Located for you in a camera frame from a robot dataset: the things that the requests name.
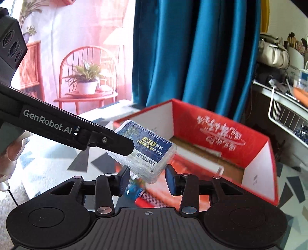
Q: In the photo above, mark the clear card box blue label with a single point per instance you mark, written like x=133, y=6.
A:
x=150, y=155

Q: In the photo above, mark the black vanity table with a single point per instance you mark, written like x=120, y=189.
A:
x=264, y=85

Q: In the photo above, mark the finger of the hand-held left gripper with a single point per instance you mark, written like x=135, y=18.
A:
x=108, y=141

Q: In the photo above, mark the printed pink backdrop cloth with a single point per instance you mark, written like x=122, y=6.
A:
x=72, y=28

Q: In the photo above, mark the geometric patterned tablecloth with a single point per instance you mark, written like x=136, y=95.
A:
x=72, y=163

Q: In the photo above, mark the blue curtain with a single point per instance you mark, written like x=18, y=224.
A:
x=192, y=48

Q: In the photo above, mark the pile of blue wrappers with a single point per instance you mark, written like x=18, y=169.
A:
x=302, y=134

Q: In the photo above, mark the blue flat packet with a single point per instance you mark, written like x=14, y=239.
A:
x=304, y=77

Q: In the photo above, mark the person's left hand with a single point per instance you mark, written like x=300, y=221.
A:
x=10, y=157

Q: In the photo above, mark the orange plastic tray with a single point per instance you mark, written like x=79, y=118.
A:
x=300, y=95

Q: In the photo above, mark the white brush holder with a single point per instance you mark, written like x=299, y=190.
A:
x=296, y=59

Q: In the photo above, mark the yellow curtain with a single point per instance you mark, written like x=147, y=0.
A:
x=265, y=14

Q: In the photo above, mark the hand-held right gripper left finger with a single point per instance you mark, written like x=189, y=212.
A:
x=125, y=180

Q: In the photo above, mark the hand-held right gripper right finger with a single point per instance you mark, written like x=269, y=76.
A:
x=169, y=179

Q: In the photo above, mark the red cardboard box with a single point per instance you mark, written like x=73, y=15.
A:
x=216, y=115

